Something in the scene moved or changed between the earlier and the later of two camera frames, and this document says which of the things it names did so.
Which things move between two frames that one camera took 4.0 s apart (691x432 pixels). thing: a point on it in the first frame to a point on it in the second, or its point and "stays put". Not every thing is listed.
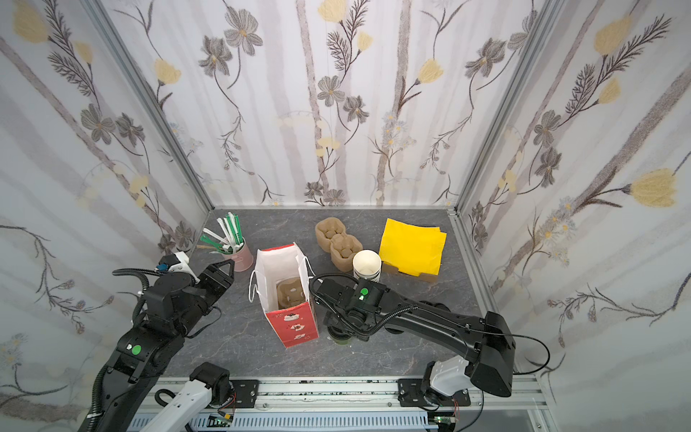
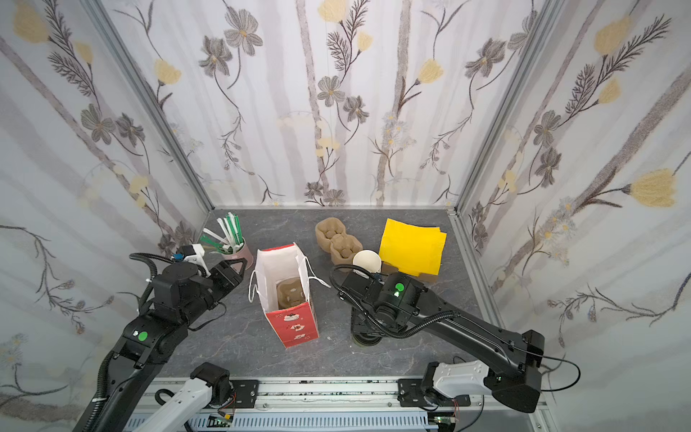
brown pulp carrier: (290, 292) stays put
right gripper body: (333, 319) to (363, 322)
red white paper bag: (282, 284) stays put
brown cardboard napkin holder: (426, 277) stays put
